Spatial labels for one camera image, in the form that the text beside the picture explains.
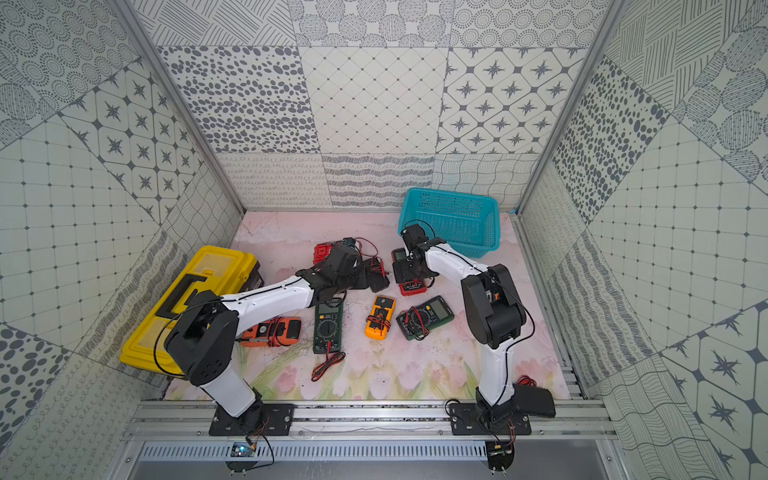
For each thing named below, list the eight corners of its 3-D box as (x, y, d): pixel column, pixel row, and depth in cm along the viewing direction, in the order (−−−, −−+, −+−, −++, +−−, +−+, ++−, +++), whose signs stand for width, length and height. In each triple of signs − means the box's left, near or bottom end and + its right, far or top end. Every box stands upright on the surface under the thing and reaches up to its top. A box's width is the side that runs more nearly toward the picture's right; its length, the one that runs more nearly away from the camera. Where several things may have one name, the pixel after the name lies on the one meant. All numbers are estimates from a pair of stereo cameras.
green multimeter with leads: (410, 345, 88) (410, 341, 85) (395, 318, 93) (395, 314, 91) (455, 321, 93) (456, 316, 90) (438, 297, 98) (439, 292, 95)
